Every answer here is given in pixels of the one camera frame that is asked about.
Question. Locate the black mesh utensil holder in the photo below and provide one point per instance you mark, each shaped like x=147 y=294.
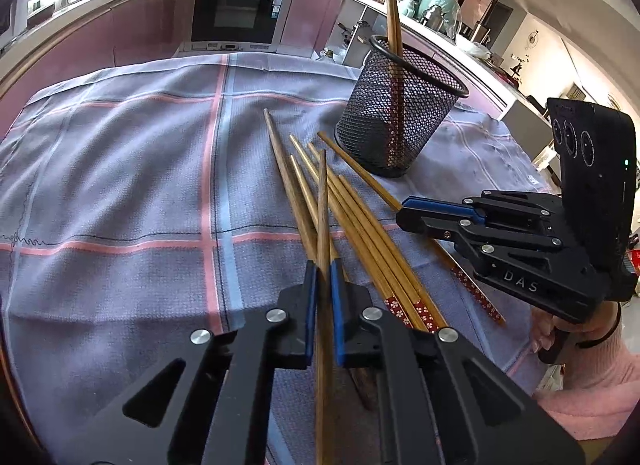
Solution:
x=370 y=115

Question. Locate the person's right hand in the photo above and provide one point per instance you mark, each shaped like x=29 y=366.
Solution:
x=585 y=329

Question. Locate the mint green stand mixer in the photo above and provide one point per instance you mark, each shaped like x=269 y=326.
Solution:
x=437 y=5

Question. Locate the group of wooden chopsticks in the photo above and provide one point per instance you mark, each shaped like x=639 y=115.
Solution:
x=360 y=225

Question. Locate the person's right forearm pink sleeve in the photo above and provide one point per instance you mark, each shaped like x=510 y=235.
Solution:
x=600 y=380

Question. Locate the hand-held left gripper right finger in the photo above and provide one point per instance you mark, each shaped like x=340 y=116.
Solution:
x=339 y=315

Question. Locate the purple plaid tablecloth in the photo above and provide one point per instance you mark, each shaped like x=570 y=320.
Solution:
x=125 y=170

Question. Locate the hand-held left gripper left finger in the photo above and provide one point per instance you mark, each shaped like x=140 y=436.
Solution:
x=311 y=305

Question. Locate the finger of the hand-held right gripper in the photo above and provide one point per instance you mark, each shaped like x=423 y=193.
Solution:
x=440 y=208
x=430 y=223

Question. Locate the pink kitchen cabinets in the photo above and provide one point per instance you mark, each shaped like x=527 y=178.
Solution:
x=145 y=25

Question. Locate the black built-in oven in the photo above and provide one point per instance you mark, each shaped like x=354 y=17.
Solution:
x=235 y=10

